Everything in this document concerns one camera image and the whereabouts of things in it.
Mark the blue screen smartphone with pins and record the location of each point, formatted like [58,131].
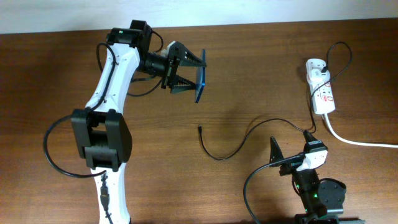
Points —
[200,78]

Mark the white charger adapter plug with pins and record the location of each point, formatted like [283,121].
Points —
[316,76]

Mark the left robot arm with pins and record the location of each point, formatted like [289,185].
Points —
[101,133]

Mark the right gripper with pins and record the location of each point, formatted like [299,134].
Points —
[292,168]

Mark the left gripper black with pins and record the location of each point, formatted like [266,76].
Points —
[171,66]

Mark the white power strip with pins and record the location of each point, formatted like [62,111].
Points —
[322,100]

